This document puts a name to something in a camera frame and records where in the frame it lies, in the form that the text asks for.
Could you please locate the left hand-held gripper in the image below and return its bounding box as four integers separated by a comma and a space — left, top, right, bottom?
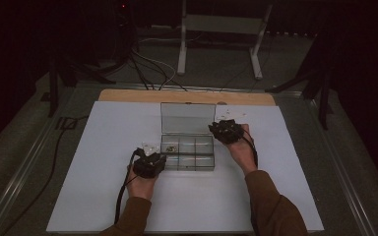
132, 141, 167, 180

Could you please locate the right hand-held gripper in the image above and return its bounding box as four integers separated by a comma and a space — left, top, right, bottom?
208, 109, 247, 146

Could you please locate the clear plastic compartment box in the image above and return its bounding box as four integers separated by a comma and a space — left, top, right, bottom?
159, 101, 217, 172

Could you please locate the person's left hand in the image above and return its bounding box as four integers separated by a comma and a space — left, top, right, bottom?
126, 165, 160, 202

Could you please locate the person's right hand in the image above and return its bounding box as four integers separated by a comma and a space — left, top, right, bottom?
224, 123, 259, 176

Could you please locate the white table board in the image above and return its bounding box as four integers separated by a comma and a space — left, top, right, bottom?
45, 100, 325, 234

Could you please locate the black tripod stand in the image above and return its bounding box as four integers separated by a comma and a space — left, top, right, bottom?
265, 32, 334, 131
40, 48, 116, 118

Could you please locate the white metal stand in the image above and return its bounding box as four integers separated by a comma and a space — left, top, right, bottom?
176, 0, 274, 81

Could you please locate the right hand-held gripper black cable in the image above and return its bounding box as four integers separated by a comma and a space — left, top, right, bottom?
240, 126, 260, 168

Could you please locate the hand-held gripper black cable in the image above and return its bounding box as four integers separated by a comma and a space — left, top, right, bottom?
113, 147, 146, 225
240, 126, 260, 168

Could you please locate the left hand-held gripper black cable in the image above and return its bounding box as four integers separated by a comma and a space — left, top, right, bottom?
113, 147, 146, 225

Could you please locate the white floor cable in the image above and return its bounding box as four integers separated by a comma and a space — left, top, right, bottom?
132, 37, 177, 91

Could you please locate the bundle of black floor cables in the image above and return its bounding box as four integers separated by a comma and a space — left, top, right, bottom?
129, 48, 188, 92

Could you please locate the long black floor cable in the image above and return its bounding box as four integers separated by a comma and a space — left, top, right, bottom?
0, 115, 90, 236

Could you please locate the metal floor rail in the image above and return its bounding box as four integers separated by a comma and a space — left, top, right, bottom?
303, 97, 378, 236
0, 87, 77, 236

